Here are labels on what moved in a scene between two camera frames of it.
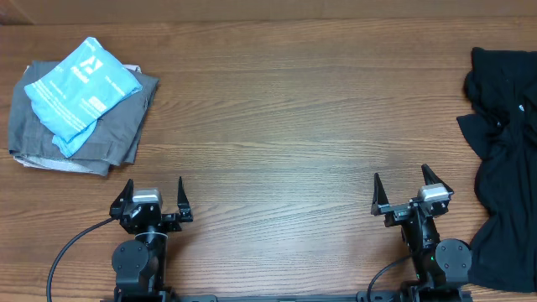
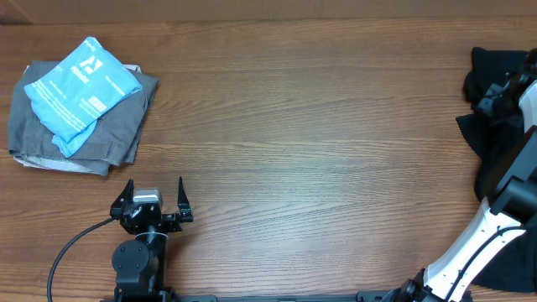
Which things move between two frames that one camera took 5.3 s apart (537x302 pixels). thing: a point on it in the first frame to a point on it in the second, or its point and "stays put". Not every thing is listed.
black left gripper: x=174 y=221 stays put
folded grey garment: x=113 y=140 stays put
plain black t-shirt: x=501 y=90 stays put
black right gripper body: x=397 y=214 to x=501 y=106
